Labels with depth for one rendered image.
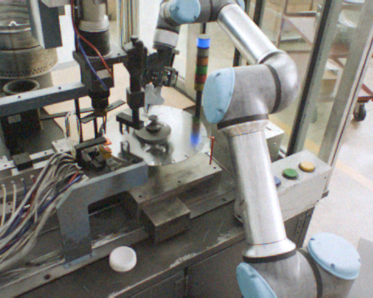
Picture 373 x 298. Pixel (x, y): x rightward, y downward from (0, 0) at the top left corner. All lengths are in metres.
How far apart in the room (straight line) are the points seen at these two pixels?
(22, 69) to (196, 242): 0.95
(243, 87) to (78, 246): 0.60
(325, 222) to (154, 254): 1.48
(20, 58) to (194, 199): 0.85
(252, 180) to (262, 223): 0.09
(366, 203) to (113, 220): 1.79
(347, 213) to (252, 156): 1.76
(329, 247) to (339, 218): 1.59
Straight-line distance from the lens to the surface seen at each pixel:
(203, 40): 1.43
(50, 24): 1.17
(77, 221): 1.11
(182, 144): 1.26
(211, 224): 1.30
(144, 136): 1.27
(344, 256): 1.00
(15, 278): 1.20
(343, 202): 2.69
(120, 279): 1.16
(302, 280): 0.95
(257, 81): 0.93
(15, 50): 1.73
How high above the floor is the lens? 1.68
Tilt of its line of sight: 36 degrees down
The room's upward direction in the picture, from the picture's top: 4 degrees clockwise
